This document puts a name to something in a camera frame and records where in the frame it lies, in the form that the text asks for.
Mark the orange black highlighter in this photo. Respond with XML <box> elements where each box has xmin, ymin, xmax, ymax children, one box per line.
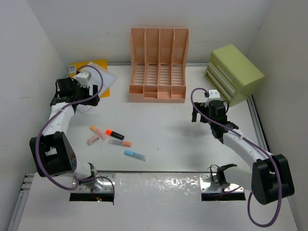
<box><xmin>105</xmin><ymin>129</ymin><xmax>125</xmax><ymax>140</ymax></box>

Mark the green drawer cabinet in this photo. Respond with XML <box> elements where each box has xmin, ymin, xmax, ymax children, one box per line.
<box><xmin>205</xmin><ymin>44</ymin><xmax>265</xmax><ymax>106</ymax></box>

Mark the orange capped grey highlighter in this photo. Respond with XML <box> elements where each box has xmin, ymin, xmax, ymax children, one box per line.
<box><xmin>108</xmin><ymin>139</ymin><xmax>131</xmax><ymax>147</ymax></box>

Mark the blue capped highlighter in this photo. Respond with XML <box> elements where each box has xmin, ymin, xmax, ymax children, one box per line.
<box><xmin>124</xmin><ymin>150</ymin><xmax>147</xmax><ymax>161</ymax></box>

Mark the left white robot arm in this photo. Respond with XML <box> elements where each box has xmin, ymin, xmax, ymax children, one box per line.
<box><xmin>29</xmin><ymin>77</ymin><xmax>100</xmax><ymax>191</ymax></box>

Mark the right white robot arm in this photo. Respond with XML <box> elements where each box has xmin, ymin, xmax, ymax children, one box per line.
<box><xmin>192</xmin><ymin>100</ymin><xmax>295</xmax><ymax>205</ymax></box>

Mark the clear mesh document pouch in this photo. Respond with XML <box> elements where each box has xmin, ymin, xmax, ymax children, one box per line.
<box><xmin>72</xmin><ymin>62</ymin><xmax>116</xmax><ymax>114</ymax></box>

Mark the yellow folder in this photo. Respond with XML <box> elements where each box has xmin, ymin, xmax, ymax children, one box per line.
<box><xmin>68</xmin><ymin>59</ymin><xmax>110</xmax><ymax>98</ymax></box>

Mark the yellow capped pink highlighter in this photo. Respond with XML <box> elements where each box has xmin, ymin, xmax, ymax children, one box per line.
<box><xmin>90</xmin><ymin>125</ymin><xmax>107</xmax><ymax>140</ymax></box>

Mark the pink desktop file organizer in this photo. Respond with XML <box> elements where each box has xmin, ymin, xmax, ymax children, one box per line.
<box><xmin>128</xmin><ymin>28</ymin><xmax>189</xmax><ymax>103</ymax></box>

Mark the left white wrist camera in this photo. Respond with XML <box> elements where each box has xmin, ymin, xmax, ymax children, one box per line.
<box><xmin>73</xmin><ymin>71</ymin><xmax>92</xmax><ymax>88</ymax></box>

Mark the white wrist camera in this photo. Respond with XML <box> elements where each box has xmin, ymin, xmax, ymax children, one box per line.
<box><xmin>73</xmin><ymin>71</ymin><xmax>92</xmax><ymax>88</ymax></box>
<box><xmin>205</xmin><ymin>90</ymin><xmax>221</xmax><ymax>107</ymax></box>

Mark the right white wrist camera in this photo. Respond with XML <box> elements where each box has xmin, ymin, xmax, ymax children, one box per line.
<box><xmin>205</xmin><ymin>90</ymin><xmax>221</xmax><ymax>107</ymax></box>

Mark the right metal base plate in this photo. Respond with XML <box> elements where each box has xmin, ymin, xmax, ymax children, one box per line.
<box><xmin>199</xmin><ymin>173</ymin><xmax>244</xmax><ymax>194</ymax></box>

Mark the metal base plate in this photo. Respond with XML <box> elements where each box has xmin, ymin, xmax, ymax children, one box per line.
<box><xmin>72</xmin><ymin>173</ymin><xmax>116</xmax><ymax>193</ymax></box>
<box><xmin>199</xmin><ymin>173</ymin><xmax>244</xmax><ymax>194</ymax></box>

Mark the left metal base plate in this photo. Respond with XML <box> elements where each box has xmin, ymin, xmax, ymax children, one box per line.
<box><xmin>72</xmin><ymin>173</ymin><xmax>116</xmax><ymax>193</ymax></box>

